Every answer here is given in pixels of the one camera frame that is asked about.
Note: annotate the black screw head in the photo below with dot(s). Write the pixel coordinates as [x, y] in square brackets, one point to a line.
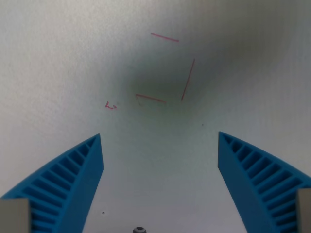
[139, 229]

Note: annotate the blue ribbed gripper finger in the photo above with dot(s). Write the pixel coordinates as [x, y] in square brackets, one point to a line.
[245, 179]
[73, 184]

